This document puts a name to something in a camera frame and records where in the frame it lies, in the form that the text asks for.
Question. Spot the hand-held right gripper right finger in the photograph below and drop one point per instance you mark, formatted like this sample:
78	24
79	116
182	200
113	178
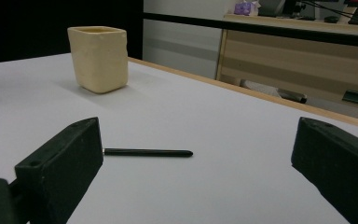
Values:
338	168

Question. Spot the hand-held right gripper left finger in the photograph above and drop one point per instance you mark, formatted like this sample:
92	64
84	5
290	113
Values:
62	168

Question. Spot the black pen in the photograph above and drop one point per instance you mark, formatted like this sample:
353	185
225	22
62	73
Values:
149	152

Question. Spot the beige square cup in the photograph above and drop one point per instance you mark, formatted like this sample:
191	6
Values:
101	60

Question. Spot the light wooden desk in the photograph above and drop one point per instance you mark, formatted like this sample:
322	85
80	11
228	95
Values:
295	59

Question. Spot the black curtain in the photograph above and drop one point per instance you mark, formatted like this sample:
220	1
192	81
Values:
24	28

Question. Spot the black computer mouse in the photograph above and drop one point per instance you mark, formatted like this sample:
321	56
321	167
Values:
331	19

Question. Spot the white cabinet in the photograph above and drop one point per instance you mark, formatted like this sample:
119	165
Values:
180	53

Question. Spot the purple tissue pack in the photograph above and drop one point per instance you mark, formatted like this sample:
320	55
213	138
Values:
245	8

